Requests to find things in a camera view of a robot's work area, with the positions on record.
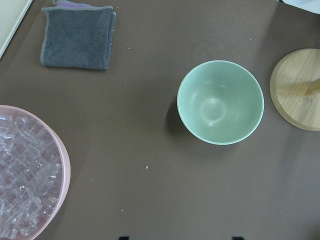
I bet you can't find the wooden cup tree stand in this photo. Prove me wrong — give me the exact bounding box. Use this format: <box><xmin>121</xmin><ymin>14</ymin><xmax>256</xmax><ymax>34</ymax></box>
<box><xmin>269</xmin><ymin>48</ymin><xmax>320</xmax><ymax>132</ymax></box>

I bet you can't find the grey folded cloth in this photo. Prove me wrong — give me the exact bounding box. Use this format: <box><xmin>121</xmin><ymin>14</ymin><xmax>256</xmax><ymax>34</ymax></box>
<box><xmin>40</xmin><ymin>0</ymin><xmax>117</xmax><ymax>70</ymax></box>

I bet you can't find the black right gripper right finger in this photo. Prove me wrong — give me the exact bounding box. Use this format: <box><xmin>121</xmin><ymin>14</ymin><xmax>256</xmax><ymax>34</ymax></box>
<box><xmin>231</xmin><ymin>236</ymin><xmax>244</xmax><ymax>240</ymax></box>

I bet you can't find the pink bowl of ice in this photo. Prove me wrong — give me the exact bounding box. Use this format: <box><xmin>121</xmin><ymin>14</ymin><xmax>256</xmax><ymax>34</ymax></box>
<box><xmin>0</xmin><ymin>105</ymin><xmax>71</xmax><ymax>240</ymax></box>

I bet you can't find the mint green bowl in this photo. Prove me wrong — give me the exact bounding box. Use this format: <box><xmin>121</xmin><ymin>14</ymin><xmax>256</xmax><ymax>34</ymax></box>
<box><xmin>176</xmin><ymin>60</ymin><xmax>265</xmax><ymax>145</ymax></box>

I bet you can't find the cream rabbit tray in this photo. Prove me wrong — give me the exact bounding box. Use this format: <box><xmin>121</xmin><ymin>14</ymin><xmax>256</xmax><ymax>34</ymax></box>
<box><xmin>0</xmin><ymin>0</ymin><xmax>33</xmax><ymax>58</ymax></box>

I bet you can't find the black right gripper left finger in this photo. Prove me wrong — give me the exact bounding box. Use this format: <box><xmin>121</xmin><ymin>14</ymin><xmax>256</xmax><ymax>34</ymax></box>
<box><xmin>118</xmin><ymin>236</ymin><xmax>130</xmax><ymax>240</ymax></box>

